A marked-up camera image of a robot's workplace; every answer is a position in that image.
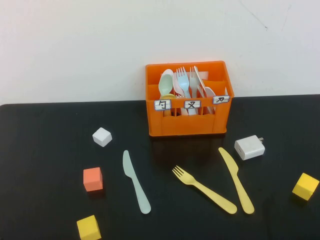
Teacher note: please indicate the pale pink plastic knife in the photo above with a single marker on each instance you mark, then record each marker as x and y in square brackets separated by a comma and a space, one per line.
[210, 92]

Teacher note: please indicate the yellow plastic spoon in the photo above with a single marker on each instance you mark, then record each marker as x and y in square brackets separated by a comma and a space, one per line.
[168, 96]

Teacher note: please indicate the white USB wall charger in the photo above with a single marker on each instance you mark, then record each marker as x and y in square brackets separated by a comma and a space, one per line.
[250, 148]

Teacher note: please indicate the white spoon character label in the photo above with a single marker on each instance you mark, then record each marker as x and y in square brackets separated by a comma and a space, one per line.
[162, 105]

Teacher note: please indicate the yellow plastic knife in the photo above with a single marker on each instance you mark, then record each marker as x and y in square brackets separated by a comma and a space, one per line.
[235, 172]

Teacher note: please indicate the white plastic knife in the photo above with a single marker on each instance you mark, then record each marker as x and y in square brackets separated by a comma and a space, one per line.
[202, 92]
[200, 77]

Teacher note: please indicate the pale green plastic knife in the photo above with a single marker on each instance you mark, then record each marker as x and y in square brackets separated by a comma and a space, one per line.
[136, 182]

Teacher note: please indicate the white plastic spoon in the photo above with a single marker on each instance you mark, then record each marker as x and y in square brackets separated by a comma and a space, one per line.
[169, 72]

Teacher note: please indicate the yellow foam cube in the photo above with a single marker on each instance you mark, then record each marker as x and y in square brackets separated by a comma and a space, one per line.
[88, 228]
[305, 186]

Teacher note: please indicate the pale green plastic spoon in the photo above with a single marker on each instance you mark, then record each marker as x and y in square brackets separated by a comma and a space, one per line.
[165, 85]

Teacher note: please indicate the white knife character label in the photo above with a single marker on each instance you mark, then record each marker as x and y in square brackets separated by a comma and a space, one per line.
[221, 99]

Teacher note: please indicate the white fork character label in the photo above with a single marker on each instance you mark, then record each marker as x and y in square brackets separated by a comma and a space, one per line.
[192, 104]

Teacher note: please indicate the orange foam cube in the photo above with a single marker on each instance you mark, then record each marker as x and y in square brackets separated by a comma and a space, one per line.
[92, 178]

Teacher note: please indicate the light blue plastic fork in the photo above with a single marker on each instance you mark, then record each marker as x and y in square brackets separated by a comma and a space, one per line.
[183, 83]

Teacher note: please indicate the pale pink plastic fork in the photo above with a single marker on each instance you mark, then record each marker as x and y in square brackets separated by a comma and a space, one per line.
[176, 85]

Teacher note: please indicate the white foam cube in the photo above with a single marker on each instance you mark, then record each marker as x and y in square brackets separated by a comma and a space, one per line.
[102, 137]

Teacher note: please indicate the orange plastic cutlery holder crate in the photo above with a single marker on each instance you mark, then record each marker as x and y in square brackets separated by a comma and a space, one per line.
[187, 125]

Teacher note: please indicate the yellow plastic fork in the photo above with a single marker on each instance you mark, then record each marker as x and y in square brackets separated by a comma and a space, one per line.
[186, 178]

